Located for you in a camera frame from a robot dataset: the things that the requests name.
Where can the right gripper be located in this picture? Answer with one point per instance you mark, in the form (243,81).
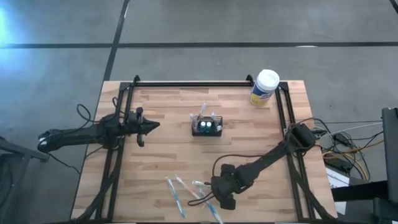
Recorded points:
(241,183)

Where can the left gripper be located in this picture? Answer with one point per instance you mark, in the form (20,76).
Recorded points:
(130,123)

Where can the blue toothbrush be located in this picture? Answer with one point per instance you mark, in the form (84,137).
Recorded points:
(175,197)
(216,214)

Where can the orange toothbrush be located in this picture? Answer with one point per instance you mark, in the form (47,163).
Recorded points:
(186,186)

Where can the teal mouthwash bottle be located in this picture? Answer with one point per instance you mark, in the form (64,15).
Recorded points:
(203,124)
(208,124)

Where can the clear toothbrush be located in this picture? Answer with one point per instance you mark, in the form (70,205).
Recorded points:
(214,117)

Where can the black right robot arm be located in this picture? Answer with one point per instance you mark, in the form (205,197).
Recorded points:
(264,165)

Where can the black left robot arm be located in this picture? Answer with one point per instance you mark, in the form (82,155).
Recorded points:
(77,134)

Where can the white paper sheet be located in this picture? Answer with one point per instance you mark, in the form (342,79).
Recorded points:
(337,183)

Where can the yellow blue wipes canister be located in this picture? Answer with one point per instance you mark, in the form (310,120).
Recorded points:
(267,81)

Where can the black power adapter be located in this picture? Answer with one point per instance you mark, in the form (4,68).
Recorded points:
(339,163)

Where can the grey metal stand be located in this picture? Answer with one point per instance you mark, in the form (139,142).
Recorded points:
(18,149)

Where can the dark grey monitor panel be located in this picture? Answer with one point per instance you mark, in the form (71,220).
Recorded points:
(391,149)

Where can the black aluminium table frame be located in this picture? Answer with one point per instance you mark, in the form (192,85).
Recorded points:
(202,84)

